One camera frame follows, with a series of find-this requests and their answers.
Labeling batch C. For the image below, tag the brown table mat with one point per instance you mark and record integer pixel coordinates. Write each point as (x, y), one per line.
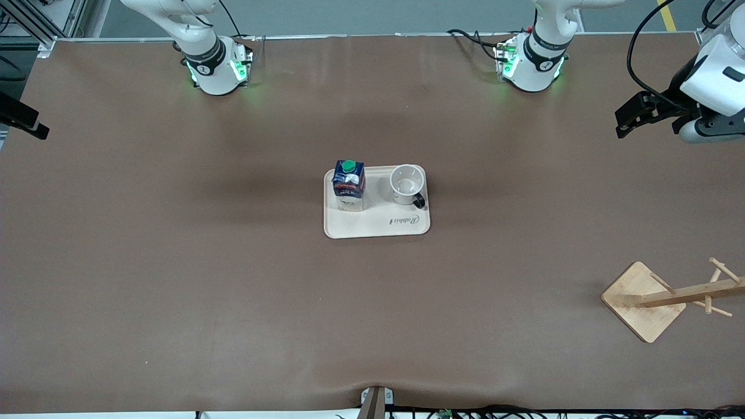
(233, 279)

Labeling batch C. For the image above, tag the aluminium corner frame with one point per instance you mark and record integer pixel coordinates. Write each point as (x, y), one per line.
(704, 38)

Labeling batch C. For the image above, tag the camera stand post with clamp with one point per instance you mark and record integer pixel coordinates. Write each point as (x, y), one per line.
(375, 404)

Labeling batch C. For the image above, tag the blue milk carton green cap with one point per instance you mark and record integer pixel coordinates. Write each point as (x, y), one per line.
(348, 186)

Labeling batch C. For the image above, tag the aluminium frame with black struts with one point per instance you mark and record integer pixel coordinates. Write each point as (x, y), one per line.
(29, 23)

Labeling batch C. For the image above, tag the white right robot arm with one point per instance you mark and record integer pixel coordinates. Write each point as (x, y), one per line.
(212, 75)

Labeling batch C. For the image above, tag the wooden cup rack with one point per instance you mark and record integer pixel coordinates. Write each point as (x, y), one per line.
(640, 308)

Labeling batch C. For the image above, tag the small green connector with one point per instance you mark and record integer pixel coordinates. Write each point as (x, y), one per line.
(446, 414)

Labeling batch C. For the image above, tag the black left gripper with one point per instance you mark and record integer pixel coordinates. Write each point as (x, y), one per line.
(677, 87)

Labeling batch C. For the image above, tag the beige plastic tray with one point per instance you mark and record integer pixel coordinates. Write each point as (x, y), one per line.
(378, 224)

